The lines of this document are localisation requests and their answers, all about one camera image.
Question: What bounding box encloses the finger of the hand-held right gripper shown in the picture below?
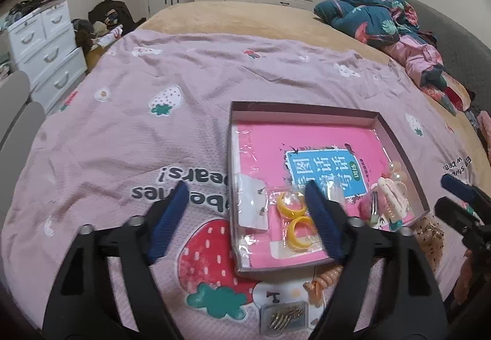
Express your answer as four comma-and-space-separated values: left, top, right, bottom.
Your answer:
440, 174, 491, 212
435, 197, 485, 239

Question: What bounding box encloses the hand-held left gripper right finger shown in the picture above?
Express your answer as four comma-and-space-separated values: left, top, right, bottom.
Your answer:
305, 181, 449, 340

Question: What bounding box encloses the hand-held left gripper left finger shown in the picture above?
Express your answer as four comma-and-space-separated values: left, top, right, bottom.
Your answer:
42, 181, 190, 340

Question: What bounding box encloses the yellow hoop earrings bag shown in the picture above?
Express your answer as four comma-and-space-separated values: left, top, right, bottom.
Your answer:
269, 186, 327, 258

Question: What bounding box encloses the white hair claw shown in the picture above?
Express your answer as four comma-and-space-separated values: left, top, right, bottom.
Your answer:
376, 177, 411, 230

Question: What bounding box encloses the clear earring card packet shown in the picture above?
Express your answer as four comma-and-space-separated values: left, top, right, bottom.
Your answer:
237, 173, 271, 235

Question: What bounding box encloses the brown cardboard box tray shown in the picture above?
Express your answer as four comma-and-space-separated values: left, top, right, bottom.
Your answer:
226, 100, 432, 279

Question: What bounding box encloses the pink strawberry printed blanket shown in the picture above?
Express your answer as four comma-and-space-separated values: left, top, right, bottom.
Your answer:
0, 28, 491, 340

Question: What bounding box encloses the red patterned pillow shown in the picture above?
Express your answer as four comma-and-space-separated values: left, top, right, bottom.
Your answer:
441, 75, 475, 115

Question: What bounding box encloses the pink book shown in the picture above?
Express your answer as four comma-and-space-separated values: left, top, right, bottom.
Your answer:
234, 119, 417, 272

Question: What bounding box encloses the grey padded headboard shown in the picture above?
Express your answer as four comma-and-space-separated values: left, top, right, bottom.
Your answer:
391, 0, 491, 112

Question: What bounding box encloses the grey chair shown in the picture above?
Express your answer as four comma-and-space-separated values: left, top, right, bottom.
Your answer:
0, 70, 47, 225

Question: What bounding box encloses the teal floral quilt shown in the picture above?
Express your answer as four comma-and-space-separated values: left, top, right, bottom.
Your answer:
314, 0, 446, 92

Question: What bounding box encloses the pile of clothes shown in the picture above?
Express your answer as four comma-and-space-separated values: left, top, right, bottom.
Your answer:
73, 18, 124, 58

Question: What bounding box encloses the tan bedsheet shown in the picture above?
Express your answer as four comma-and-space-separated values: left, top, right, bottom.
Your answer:
144, 1, 491, 172

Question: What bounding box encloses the white drawer cabinet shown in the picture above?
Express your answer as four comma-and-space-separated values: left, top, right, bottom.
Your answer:
6, 0, 88, 114

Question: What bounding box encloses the black bag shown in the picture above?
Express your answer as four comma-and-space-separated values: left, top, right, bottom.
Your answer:
88, 0, 147, 33

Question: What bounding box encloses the orange spiral hair tie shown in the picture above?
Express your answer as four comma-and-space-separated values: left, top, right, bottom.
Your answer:
303, 265, 344, 306

